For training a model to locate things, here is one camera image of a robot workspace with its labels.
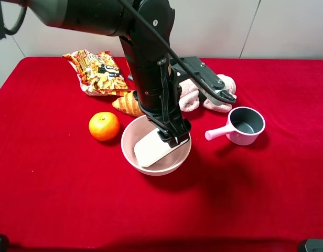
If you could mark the black base corner right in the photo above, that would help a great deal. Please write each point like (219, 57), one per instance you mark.
(311, 245)

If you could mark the red table cloth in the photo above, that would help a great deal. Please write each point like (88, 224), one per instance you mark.
(60, 188)

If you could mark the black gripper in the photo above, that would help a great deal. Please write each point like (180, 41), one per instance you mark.
(158, 95)

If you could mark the orange mandarin fruit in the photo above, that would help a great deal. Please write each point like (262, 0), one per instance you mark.
(104, 126)

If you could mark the pink bowl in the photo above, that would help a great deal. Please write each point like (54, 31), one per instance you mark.
(138, 129)

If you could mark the pink saucepan with handle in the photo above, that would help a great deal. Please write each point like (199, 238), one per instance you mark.
(243, 126)

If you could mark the white rectangular box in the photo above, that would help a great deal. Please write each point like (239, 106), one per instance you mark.
(150, 149)

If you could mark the pink rolled towel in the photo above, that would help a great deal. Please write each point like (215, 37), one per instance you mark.
(190, 101)

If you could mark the orange snack bag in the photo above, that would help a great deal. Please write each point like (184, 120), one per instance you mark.
(99, 75)

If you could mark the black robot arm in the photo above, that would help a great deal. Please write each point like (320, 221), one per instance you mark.
(144, 29)

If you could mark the croissant bread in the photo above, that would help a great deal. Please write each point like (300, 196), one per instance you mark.
(127, 104)

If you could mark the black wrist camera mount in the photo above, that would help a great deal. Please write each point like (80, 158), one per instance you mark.
(208, 83)

